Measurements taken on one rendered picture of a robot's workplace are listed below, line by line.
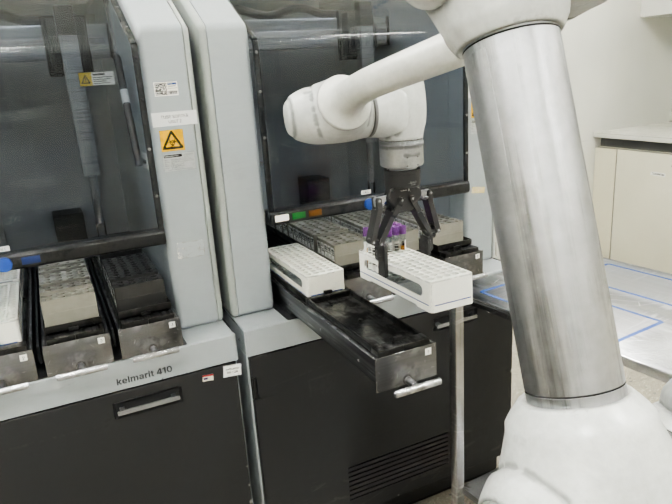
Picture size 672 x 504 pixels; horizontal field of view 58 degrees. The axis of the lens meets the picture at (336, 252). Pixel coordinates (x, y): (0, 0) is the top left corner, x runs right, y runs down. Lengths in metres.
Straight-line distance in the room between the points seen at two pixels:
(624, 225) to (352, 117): 2.80
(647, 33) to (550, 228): 3.49
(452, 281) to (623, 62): 2.89
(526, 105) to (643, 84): 3.46
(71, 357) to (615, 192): 3.05
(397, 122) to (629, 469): 0.77
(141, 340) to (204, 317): 0.19
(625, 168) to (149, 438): 2.91
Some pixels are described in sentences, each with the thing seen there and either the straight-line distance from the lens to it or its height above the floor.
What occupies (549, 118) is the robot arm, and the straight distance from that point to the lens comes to 0.64.
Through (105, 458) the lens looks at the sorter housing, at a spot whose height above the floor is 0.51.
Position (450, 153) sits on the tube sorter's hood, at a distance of 1.75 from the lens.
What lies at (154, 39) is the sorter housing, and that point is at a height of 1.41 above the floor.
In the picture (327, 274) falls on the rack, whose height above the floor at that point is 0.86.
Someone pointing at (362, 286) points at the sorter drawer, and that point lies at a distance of 1.59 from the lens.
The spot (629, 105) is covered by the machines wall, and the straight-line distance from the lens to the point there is 4.01.
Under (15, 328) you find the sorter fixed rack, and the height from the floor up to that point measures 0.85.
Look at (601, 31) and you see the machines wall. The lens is 3.80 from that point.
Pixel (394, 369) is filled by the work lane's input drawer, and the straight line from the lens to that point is 1.17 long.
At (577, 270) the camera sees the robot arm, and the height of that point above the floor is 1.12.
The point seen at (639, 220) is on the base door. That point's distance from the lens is 3.70.
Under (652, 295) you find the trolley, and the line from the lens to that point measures 1.47.
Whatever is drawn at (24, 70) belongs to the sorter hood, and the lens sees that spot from 1.41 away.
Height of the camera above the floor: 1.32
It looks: 16 degrees down
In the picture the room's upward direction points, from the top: 4 degrees counter-clockwise
